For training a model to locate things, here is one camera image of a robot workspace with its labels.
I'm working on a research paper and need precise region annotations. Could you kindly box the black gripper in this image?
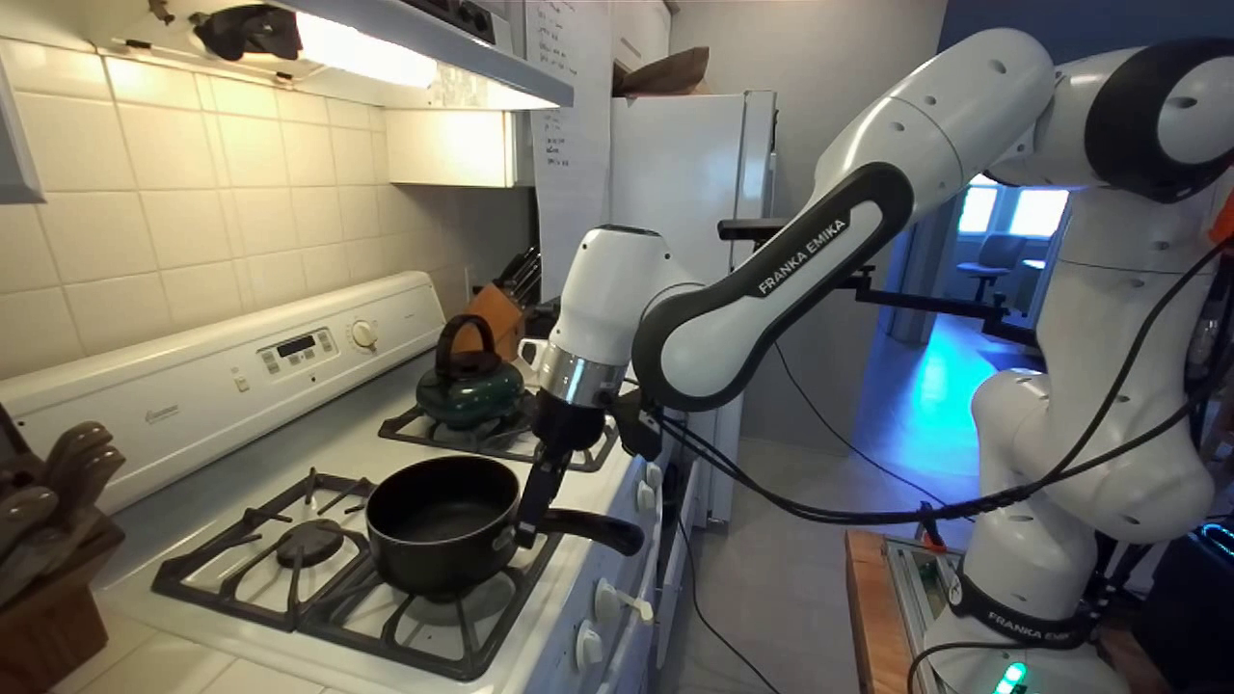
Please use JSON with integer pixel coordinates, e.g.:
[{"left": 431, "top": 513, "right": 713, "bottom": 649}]
[{"left": 513, "top": 390, "right": 611, "bottom": 534}]

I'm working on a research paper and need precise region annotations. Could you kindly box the black pot with handle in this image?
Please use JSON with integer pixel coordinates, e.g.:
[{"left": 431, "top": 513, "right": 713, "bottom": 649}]
[{"left": 364, "top": 454, "right": 647, "bottom": 603}]

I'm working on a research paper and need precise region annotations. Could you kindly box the small black stove grate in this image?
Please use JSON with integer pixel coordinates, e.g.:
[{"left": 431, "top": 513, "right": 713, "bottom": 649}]
[{"left": 375, "top": 396, "right": 623, "bottom": 478}]

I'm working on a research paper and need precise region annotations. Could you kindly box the large black stove grate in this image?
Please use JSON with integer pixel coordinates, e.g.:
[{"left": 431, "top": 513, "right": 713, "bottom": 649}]
[{"left": 151, "top": 466, "right": 566, "bottom": 688}]

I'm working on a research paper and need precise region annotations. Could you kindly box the white gas stove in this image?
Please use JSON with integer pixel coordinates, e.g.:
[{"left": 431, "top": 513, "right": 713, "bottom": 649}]
[{"left": 0, "top": 266, "right": 706, "bottom": 694}]

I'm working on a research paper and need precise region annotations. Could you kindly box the dark green kettle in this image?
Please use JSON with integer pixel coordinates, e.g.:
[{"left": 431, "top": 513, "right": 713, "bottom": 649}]
[{"left": 414, "top": 310, "right": 534, "bottom": 437}]

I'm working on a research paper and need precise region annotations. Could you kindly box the slanted brown knife block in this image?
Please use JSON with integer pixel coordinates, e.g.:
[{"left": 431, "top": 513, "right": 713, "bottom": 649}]
[{"left": 462, "top": 246, "right": 548, "bottom": 369}]

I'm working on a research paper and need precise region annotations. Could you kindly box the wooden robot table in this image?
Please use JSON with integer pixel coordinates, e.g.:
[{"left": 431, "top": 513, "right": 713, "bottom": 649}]
[{"left": 841, "top": 528, "right": 958, "bottom": 694}]

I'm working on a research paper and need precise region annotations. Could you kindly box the white refrigerator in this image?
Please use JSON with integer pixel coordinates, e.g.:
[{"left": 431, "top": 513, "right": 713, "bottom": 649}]
[{"left": 611, "top": 90, "right": 783, "bottom": 534}]

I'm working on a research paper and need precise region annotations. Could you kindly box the white panel with writing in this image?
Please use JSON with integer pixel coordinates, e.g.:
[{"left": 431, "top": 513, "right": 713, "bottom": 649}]
[{"left": 521, "top": 0, "right": 677, "bottom": 310}]

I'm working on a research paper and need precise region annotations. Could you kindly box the red and black clamp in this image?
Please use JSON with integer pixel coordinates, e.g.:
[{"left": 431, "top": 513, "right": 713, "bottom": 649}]
[{"left": 911, "top": 507, "right": 948, "bottom": 561}]

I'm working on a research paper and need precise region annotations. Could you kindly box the brown basket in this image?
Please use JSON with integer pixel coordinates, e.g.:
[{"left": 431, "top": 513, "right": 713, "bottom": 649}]
[{"left": 611, "top": 41, "right": 713, "bottom": 99}]

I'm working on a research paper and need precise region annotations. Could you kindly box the white range hood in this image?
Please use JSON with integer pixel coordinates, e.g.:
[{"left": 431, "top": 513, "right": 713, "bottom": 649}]
[{"left": 0, "top": 0, "right": 579, "bottom": 116}]

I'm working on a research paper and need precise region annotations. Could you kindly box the wooden knife block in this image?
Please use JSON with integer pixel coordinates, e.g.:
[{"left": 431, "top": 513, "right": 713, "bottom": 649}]
[{"left": 0, "top": 513, "right": 133, "bottom": 694}]

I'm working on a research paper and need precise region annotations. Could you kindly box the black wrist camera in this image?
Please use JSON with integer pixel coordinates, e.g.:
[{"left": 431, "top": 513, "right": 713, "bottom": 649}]
[{"left": 611, "top": 387, "right": 670, "bottom": 464}]

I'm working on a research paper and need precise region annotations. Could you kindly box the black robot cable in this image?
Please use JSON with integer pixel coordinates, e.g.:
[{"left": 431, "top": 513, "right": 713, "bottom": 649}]
[{"left": 647, "top": 229, "right": 1234, "bottom": 694}]

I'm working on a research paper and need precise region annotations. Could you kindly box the aluminium base plate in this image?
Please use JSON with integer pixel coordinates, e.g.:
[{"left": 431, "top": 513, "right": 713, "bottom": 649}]
[{"left": 885, "top": 537, "right": 966, "bottom": 636}]

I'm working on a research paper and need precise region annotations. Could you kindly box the black camera stand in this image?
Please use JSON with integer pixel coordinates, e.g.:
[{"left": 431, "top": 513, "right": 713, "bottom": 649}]
[{"left": 713, "top": 212, "right": 1048, "bottom": 340}]

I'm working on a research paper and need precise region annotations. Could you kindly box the dark knife handle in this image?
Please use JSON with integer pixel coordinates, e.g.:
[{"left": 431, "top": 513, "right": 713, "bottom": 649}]
[
  {"left": 0, "top": 482, "right": 65, "bottom": 562},
  {"left": 42, "top": 421, "right": 133, "bottom": 503}
]

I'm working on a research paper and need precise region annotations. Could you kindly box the black camera on hood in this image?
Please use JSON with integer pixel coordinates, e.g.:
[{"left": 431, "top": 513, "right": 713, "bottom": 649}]
[{"left": 189, "top": 0, "right": 310, "bottom": 65}]

